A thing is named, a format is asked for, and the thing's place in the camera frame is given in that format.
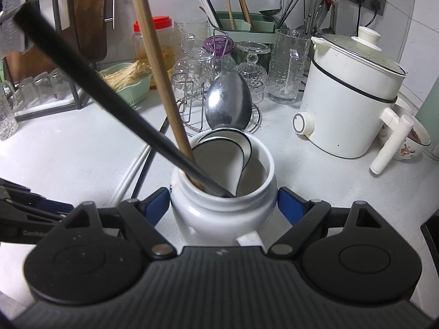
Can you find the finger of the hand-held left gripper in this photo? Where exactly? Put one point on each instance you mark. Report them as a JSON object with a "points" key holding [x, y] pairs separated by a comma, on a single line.
{"points": [[20, 189], [60, 207]]}

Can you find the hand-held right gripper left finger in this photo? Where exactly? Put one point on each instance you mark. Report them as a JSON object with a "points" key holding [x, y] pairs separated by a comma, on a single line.
{"points": [[157, 205]]}

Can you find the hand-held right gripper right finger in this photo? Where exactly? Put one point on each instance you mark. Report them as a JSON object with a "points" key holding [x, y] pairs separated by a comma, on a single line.
{"points": [[289, 205]]}

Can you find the black chopstick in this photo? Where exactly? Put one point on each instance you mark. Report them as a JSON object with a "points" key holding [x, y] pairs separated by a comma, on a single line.
{"points": [[85, 74], [142, 174]]}

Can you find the white chopstick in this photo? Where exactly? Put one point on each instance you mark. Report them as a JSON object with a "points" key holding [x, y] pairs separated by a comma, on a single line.
{"points": [[132, 178], [126, 181]]}

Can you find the white ceramic jar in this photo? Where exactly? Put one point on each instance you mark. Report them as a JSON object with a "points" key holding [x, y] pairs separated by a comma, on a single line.
{"points": [[219, 219]]}

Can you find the white black-rimmed ceramic spoon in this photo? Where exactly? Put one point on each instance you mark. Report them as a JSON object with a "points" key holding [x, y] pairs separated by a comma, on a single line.
{"points": [[216, 157], [247, 149]]}

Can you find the large metal spoon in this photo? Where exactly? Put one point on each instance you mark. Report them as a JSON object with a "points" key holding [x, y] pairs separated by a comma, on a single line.
{"points": [[228, 99]]}

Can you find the wooden chopstick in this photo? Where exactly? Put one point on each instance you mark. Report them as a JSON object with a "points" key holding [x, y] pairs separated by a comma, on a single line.
{"points": [[156, 51]]}

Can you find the row of hanging metal utensils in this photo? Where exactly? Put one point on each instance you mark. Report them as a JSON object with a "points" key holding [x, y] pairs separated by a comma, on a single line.
{"points": [[319, 13]]}

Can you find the textured clear tumbler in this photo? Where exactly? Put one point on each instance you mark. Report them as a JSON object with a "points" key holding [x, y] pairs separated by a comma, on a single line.
{"points": [[7, 116]]}

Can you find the small clear drinking glass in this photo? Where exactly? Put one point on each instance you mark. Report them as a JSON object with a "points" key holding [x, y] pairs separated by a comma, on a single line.
{"points": [[26, 94], [61, 84], [44, 89]]}

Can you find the black dish rack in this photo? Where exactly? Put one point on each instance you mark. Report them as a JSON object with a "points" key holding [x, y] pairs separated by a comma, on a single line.
{"points": [[79, 99]]}

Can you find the white electric cooker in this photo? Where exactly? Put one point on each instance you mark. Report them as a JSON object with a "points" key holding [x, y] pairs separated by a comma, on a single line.
{"points": [[343, 109]]}

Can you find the green plastic basket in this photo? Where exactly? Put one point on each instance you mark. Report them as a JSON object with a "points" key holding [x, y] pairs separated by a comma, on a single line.
{"points": [[137, 89]]}

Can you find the floral ceramic bowl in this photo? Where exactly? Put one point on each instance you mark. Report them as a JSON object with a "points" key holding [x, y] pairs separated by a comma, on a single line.
{"points": [[404, 150]]}

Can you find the tall textured glass mug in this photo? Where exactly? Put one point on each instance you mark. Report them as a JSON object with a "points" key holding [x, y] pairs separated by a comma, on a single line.
{"points": [[284, 75], [192, 27]]}

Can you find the clear glass goblet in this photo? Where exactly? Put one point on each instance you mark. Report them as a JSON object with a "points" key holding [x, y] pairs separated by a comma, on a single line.
{"points": [[253, 75], [187, 75], [223, 63]]}

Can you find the enoki mushrooms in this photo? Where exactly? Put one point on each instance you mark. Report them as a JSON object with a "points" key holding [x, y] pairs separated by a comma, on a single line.
{"points": [[120, 77]]}

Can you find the red lid plastic jar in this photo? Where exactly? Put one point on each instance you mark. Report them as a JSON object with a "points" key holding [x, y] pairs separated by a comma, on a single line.
{"points": [[164, 41]]}

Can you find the purple lid container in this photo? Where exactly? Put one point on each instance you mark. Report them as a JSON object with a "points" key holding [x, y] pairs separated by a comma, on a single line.
{"points": [[216, 46]]}

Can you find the speckled cooker lid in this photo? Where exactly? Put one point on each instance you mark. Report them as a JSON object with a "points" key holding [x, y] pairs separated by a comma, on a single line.
{"points": [[363, 51]]}

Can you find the green utensil holder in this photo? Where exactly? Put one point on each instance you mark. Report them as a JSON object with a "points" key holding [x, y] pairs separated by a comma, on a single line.
{"points": [[260, 36]]}

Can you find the wooden cutting board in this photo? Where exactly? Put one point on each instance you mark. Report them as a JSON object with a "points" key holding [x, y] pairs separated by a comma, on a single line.
{"points": [[91, 24]]}

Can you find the white plastic board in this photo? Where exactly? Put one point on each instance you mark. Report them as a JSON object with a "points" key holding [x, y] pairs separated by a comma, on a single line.
{"points": [[51, 10]]}

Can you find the bunch of assorted upright chopsticks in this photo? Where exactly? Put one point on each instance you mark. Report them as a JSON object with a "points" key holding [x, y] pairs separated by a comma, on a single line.
{"points": [[243, 7]]}

